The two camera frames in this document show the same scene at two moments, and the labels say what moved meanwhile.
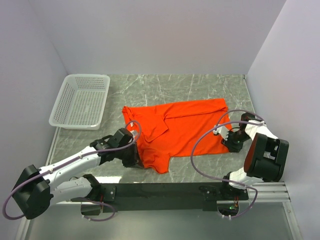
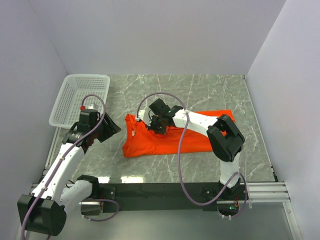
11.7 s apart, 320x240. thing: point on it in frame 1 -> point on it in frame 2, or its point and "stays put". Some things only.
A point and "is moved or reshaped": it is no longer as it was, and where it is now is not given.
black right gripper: [231, 147] -> [151, 126]
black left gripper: [135, 161] -> [111, 128]
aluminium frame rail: [270, 192] stays put
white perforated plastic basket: [81, 102] stays put
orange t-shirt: [182, 128] is moved or reshaped
